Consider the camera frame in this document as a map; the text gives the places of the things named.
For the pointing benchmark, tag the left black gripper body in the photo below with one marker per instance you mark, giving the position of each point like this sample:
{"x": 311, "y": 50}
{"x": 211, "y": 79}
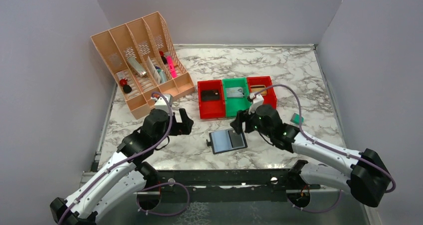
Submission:
{"x": 179, "y": 128}

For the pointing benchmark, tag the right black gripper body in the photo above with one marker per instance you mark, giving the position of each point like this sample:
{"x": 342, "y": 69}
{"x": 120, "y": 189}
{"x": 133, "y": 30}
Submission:
{"x": 252, "y": 122}

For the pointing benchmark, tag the grey card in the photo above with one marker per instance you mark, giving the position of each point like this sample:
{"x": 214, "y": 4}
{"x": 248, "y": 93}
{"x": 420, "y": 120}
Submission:
{"x": 237, "y": 140}

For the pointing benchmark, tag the black leather card holder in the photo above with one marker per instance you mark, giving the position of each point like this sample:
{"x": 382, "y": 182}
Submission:
{"x": 219, "y": 142}

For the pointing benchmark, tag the black VIP credit card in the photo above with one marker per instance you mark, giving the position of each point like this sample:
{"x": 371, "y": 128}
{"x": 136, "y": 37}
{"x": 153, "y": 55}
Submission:
{"x": 210, "y": 95}

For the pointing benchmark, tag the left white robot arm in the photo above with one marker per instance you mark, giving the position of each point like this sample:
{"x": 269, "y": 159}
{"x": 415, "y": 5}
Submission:
{"x": 126, "y": 172}

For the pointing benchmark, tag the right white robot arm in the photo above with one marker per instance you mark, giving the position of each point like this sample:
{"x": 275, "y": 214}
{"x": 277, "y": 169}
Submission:
{"x": 362, "y": 174}

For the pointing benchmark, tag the gold card in bin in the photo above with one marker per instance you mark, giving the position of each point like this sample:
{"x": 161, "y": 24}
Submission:
{"x": 257, "y": 88}

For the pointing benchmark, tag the silver card in bin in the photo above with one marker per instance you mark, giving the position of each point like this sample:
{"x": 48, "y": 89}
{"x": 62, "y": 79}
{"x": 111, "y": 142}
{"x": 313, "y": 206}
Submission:
{"x": 234, "y": 92}

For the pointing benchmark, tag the green bin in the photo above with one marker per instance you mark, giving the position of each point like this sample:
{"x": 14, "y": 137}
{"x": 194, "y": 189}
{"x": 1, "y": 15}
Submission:
{"x": 233, "y": 105}

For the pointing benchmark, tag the right red bin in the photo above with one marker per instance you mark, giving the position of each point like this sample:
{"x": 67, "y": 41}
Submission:
{"x": 258, "y": 83}

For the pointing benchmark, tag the red bin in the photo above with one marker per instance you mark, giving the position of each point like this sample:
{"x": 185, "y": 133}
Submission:
{"x": 258, "y": 83}
{"x": 211, "y": 109}

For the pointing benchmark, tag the left red bin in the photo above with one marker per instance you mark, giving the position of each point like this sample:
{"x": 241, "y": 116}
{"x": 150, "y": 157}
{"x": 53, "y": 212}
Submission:
{"x": 211, "y": 109}

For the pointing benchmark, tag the teal eraser block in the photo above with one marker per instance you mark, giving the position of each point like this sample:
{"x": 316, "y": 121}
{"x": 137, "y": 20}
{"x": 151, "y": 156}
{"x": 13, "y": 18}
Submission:
{"x": 297, "y": 119}

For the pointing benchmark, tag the white paper pad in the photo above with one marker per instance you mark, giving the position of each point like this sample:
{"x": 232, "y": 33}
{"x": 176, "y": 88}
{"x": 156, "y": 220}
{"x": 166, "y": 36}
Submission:
{"x": 153, "y": 70}

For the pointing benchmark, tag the red and black stamp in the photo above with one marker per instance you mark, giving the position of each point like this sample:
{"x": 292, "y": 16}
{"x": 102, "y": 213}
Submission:
{"x": 126, "y": 88}

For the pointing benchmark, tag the pink highlighter marker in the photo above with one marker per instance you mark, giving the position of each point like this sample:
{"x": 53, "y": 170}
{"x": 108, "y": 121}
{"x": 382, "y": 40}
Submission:
{"x": 171, "y": 66}

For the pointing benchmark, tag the peach desk file organizer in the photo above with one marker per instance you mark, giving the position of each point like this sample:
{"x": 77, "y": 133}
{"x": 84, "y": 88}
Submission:
{"x": 143, "y": 37}

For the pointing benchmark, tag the silver stapler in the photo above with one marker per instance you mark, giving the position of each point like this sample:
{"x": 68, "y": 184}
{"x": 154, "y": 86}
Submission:
{"x": 137, "y": 66}

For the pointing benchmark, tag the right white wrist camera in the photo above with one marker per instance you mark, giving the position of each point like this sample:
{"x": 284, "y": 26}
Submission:
{"x": 256, "y": 101}

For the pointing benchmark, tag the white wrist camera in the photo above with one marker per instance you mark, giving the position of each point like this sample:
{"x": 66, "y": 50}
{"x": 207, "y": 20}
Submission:
{"x": 256, "y": 101}
{"x": 162, "y": 102}

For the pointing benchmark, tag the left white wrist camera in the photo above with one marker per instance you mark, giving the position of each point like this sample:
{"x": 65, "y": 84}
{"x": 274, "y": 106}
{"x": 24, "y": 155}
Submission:
{"x": 162, "y": 102}

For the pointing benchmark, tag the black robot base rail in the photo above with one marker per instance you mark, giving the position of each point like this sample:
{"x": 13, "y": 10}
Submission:
{"x": 215, "y": 186}

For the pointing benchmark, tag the aluminium frame rail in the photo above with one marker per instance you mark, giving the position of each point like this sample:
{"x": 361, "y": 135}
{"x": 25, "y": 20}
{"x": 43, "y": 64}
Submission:
{"x": 86, "y": 176}

